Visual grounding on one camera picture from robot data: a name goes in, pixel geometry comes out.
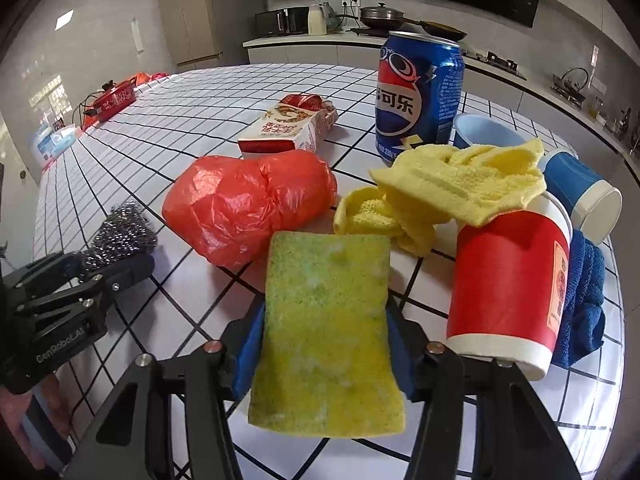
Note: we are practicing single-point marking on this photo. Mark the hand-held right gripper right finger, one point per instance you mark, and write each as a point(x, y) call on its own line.
point(400, 360)

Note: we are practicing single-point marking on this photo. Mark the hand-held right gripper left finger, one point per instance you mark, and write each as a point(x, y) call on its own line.
point(247, 355)

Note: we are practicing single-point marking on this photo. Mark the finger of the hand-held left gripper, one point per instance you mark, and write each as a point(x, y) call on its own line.
point(65, 305)
point(130, 270)

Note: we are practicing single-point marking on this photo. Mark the steel wool scrubber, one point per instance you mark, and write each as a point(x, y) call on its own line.
point(120, 232)

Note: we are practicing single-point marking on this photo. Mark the yellow green sponge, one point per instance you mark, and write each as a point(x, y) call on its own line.
point(325, 335)

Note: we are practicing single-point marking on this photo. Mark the white red milk carton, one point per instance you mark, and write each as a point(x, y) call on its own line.
point(285, 127)

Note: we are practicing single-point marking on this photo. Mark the light blue cup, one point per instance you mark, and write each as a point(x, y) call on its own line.
point(485, 132)

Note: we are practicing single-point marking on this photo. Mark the blue white paper cup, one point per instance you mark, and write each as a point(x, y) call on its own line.
point(565, 180)

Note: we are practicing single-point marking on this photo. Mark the blue soda can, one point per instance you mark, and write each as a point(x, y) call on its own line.
point(415, 105)

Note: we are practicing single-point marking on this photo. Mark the person's left hand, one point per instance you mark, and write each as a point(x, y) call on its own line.
point(10, 415)

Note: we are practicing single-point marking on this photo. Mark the red paper cup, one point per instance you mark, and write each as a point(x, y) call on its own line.
point(500, 280)

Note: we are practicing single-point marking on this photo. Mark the red plastic bag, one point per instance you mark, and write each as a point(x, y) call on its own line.
point(240, 200)

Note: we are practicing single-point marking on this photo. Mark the light blue packet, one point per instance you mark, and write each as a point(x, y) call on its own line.
point(65, 139)

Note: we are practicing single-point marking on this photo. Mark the blue white box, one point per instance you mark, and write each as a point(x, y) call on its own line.
point(41, 142)

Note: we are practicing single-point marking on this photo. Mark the yellow cloth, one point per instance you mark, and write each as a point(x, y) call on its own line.
point(450, 185)

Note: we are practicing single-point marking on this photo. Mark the orange plastic bag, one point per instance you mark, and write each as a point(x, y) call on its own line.
point(147, 80)

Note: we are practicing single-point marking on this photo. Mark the white checked tablecloth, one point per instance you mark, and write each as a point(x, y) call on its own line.
point(200, 90)

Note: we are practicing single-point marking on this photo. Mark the blue towel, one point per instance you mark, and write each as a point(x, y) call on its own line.
point(582, 285)

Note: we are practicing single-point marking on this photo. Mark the beige refrigerator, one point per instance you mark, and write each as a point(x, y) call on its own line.
point(192, 15)

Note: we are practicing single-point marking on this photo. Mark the black microwave oven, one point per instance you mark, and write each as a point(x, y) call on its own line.
point(280, 22)

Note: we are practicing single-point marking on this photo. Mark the white jug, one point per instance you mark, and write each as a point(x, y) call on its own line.
point(315, 21)

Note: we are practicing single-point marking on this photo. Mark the gas stove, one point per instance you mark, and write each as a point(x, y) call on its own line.
point(500, 64)

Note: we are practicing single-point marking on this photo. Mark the yellow bottle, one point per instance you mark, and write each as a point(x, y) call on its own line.
point(596, 109)

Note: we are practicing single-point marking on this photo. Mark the kitchen faucet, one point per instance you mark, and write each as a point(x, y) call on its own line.
point(570, 85)

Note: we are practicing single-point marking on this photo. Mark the green kettle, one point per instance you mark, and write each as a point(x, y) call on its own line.
point(332, 17)

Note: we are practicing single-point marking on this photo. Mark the induction cooker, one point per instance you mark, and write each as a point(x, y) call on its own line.
point(367, 31)

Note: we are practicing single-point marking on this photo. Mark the frying pan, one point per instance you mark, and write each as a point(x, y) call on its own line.
point(440, 31)

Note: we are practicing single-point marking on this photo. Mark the wok with lid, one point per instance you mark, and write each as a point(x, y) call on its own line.
point(381, 16)

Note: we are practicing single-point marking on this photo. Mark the white wall panel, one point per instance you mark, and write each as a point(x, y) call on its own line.
point(138, 35)

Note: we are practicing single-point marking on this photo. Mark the wall socket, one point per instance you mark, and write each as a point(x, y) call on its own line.
point(351, 1)

